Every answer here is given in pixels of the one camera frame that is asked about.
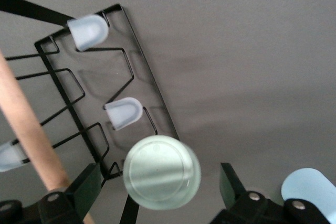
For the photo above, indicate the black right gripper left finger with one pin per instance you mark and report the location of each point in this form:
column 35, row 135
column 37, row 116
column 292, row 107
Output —
column 86, row 184

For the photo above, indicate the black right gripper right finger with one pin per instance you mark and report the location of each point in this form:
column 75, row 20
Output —
column 244, row 208

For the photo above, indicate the light blue plastic cup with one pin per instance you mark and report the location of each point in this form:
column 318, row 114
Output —
column 309, row 184

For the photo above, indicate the pale green plastic cup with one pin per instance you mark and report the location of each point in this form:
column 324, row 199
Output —
column 161, row 172

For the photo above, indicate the dark grey table mat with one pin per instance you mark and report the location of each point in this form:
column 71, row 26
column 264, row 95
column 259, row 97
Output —
column 249, row 64

